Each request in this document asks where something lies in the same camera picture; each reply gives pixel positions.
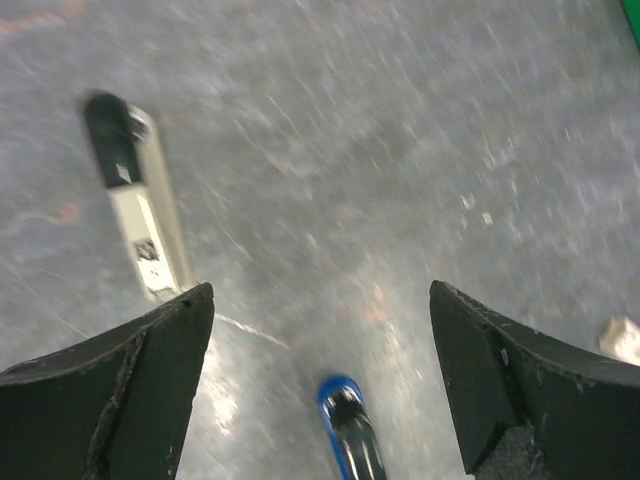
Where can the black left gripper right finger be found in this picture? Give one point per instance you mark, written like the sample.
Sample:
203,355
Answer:
581,408

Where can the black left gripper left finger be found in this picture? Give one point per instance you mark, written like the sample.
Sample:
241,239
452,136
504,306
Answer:
115,406

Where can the blue and black stapler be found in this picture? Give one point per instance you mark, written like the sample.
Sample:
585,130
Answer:
349,429

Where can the beige and black stapler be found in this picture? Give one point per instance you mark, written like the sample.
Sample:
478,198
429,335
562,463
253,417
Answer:
130,157

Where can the white staple box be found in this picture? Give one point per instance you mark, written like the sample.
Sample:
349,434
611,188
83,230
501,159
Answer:
621,339

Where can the green plastic basket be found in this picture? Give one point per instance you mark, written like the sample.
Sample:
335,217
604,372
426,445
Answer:
631,10

